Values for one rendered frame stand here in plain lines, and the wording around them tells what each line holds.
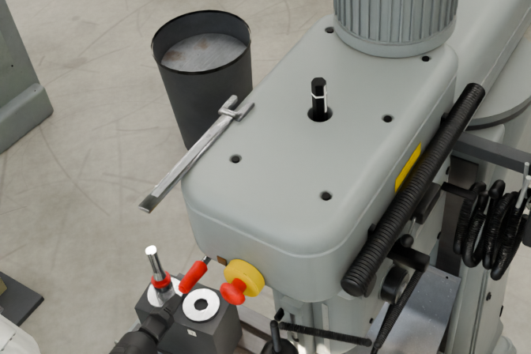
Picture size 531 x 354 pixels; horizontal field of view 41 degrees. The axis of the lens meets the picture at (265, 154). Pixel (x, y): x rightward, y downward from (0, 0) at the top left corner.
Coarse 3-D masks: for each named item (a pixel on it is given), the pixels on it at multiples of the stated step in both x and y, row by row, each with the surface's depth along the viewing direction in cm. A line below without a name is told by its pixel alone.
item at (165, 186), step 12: (228, 108) 107; (228, 120) 104; (240, 120) 105; (216, 132) 103; (204, 144) 101; (192, 156) 100; (180, 168) 98; (168, 180) 97; (156, 192) 96; (168, 192) 96; (144, 204) 95; (156, 204) 95
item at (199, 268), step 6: (204, 258) 111; (210, 258) 111; (198, 264) 110; (204, 264) 110; (192, 270) 109; (198, 270) 109; (204, 270) 110; (186, 276) 109; (192, 276) 109; (198, 276) 109; (180, 282) 108; (186, 282) 108; (192, 282) 108; (180, 288) 108; (186, 288) 108
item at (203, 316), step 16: (176, 288) 176; (192, 288) 177; (208, 288) 177; (144, 304) 175; (160, 304) 173; (192, 304) 172; (208, 304) 173; (224, 304) 173; (144, 320) 178; (176, 320) 171; (192, 320) 170; (208, 320) 170; (224, 320) 172; (176, 336) 176; (192, 336) 172; (208, 336) 169; (224, 336) 175; (240, 336) 186; (176, 352) 184; (192, 352) 180; (208, 352) 176; (224, 352) 178
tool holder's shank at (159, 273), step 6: (150, 252) 163; (156, 252) 164; (150, 258) 163; (156, 258) 164; (150, 264) 166; (156, 264) 165; (156, 270) 167; (162, 270) 168; (156, 276) 168; (162, 276) 169
